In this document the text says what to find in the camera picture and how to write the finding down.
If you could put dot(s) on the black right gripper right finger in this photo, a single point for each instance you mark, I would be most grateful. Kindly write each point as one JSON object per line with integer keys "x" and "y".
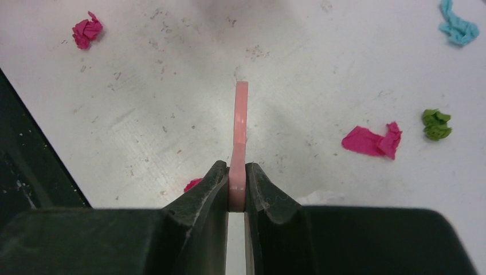
{"x": 285, "y": 237}

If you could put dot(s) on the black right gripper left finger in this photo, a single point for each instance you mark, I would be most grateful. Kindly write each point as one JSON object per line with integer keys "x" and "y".
{"x": 188, "y": 236}

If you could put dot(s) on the pink plastic hand brush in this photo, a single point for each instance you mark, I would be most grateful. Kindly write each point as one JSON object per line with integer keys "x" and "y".
{"x": 237, "y": 171}

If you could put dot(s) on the white paper scrap near arm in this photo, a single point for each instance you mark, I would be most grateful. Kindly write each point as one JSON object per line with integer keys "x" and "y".
{"x": 321, "y": 197}

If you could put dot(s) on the magenta paper scrap near brush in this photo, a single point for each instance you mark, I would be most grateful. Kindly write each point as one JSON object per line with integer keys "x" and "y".
{"x": 191, "y": 184}

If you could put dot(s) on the magenta paper scrap far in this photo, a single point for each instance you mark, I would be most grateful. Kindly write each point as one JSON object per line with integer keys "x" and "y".
{"x": 361, "y": 140}

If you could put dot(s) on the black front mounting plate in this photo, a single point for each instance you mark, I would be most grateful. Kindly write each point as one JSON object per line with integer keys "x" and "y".
{"x": 32, "y": 174}

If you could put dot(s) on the green paper scrap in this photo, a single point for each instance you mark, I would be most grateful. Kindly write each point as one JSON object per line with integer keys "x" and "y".
{"x": 436, "y": 124}

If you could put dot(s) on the magenta paper scrap left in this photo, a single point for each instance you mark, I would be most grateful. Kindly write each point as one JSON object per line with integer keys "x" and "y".
{"x": 86, "y": 31}

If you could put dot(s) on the cyan paper scrap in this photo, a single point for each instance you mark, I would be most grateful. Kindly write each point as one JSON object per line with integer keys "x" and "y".
{"x": 460, "y": 32}

